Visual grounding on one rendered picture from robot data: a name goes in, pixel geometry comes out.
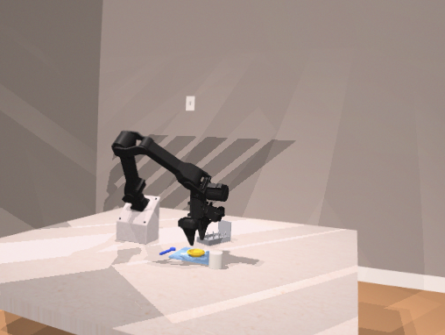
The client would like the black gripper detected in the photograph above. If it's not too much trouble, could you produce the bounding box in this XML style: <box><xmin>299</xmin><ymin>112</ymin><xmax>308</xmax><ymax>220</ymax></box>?
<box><xmin>178</xmin><ymin>199</ymin><xmax>212</xmax><ymax>246</ymax></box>

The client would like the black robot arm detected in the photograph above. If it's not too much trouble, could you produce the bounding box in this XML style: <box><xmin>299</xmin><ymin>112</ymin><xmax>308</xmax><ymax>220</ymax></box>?
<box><xmin>111</xmin><ymin>131</ymin><xmax>229</xmax><ymax>223</ymax></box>

